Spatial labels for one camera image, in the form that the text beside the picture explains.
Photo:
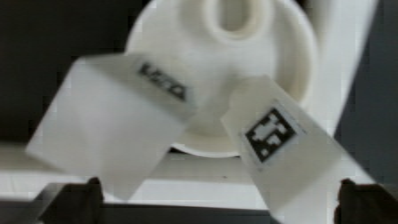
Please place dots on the white right fence wall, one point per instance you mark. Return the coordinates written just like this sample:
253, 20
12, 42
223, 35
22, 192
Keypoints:
342, 18

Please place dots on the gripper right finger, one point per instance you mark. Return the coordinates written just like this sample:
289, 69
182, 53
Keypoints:
367, 204

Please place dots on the white front fence wall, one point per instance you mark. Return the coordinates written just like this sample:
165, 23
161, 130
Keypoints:
195, 181

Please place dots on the white stool leg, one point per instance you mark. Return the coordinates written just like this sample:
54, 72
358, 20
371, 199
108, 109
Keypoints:
117, 119
296, 159

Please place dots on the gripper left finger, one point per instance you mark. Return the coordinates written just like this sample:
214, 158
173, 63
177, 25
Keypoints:
69, 203

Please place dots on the white fence wall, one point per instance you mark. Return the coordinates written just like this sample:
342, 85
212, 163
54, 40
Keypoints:
195, 181
342, 18

